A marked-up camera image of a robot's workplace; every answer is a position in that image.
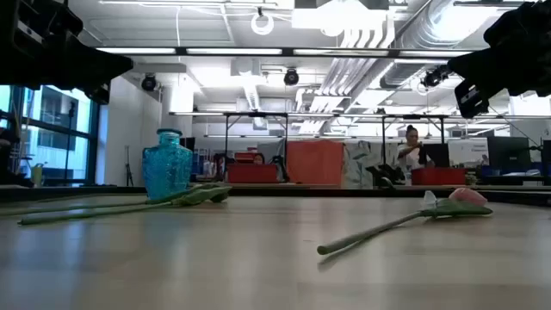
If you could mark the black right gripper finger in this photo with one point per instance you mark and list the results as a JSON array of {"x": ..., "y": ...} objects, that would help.
[
  {"x": 471, "y": 100},
  {"x": 495, "y": 69}
]

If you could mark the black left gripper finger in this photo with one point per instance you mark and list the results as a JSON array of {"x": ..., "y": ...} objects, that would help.
[
  {"x": 90, "y": 66},
  {"x": 98, "y": 92}
]

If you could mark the black background robot arm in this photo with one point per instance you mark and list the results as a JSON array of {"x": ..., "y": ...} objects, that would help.
[
  {"x": 280, "y": 165},
  {"x": 389, "y": 174}
]

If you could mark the blue glass vase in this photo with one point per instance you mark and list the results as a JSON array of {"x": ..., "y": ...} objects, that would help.
[{"x": 168, "y": 168}]

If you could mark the black light stand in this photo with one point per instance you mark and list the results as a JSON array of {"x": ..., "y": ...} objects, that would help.
[{"x": 71, "y": 109}]

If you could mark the white board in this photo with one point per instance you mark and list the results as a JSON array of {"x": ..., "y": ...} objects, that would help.
[{"x": 468, "y": 151}]

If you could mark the black computer monitor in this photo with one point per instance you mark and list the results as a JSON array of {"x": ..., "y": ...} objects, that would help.
[
  {"x": 437, "y": 155},
  {"x": 508, "y": 153}
]

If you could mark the black tripod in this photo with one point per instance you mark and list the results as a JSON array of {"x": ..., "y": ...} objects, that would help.
[{"x": 128, "y": 168}]

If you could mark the person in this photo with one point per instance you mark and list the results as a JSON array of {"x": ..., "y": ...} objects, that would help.
[
  {"x": 411, "y": 156},
  {"x": 258, "y": 159}
]

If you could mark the red plastic bin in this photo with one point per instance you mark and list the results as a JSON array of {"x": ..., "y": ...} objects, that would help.
[
  {"x": 245, "y": 157},
  {"x": 438, "y": 177},
  {"x": 251, "y": 173}
]

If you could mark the pink artificial tulip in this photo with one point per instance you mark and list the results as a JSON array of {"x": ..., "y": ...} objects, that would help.
[{"x": 467, "y": 196}]

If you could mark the yellow-green cup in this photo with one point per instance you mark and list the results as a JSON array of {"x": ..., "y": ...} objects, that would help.
[{"x": 37, "y": 175}]

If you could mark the grey cover cloth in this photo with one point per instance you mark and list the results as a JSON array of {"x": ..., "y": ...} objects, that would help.
[{"x": 357, "y": 165}]

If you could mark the orange partition panel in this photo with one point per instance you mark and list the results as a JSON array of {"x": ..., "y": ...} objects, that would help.
[{"x": 315, "y": 163}]

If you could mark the black ceiling camera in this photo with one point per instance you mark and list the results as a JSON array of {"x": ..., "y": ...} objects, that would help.
[
  {"x": 432, "y": 78},
  {"x": 149, "y": 82},
  {"x": 291, "y": 77}
]

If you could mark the dark window frame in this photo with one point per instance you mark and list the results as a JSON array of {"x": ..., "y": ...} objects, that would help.
[{"x": 92, "y": 142}]

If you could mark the silver ventilation duct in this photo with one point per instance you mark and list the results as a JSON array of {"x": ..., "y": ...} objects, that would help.
[{"x": 430, "y": 26}]

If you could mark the black overhead frame bar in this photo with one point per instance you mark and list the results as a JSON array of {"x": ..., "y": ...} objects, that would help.
[{"x": 287, "y": 51}]

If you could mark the black table frame rail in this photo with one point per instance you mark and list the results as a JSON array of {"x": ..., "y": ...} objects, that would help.
[{"x": 301, "y": 192}]

